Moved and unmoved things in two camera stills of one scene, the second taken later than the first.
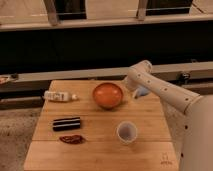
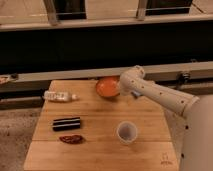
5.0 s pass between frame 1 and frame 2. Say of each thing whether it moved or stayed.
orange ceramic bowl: moved
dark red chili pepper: stayed
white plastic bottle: stayed
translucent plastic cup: stayed
